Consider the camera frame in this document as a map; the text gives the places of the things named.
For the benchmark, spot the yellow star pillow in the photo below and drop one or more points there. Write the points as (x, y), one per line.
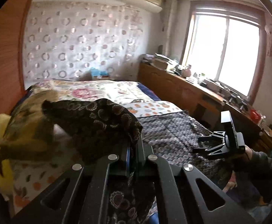
(6, 173)

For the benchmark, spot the long wooden cabinet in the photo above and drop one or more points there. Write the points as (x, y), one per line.
(198, 101)

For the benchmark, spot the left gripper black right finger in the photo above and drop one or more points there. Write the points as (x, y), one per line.
(143, 151)

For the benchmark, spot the blue tissue box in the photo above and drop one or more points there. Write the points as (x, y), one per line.
(97, 74)

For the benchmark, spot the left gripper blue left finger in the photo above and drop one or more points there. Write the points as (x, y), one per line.
(127, 158)

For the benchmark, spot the orange print bed sheet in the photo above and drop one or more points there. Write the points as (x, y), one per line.
(31, 177)

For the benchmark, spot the olive brown blanket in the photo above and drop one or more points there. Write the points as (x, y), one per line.
(29, 134)

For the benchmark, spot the circle patterned curtain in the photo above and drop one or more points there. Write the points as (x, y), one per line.
(64, 40)

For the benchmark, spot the wooden headboard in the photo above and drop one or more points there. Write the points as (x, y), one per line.
(13, 14)

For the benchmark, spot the navy circle patterned garment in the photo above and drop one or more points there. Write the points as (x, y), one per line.
(102, 127)

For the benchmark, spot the window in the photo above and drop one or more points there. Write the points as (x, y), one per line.
(225, 42)

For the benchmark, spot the right forearm dark sleeve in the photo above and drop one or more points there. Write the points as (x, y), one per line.
(257, 168)

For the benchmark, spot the stack of papers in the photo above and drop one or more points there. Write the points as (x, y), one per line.
(159, 61)

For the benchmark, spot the floral bed quilt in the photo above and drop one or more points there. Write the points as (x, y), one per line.
(116, 91)

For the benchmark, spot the red container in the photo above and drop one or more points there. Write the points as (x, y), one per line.
(255, 116)

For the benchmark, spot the pink figurine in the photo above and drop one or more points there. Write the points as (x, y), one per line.
(186, 72)

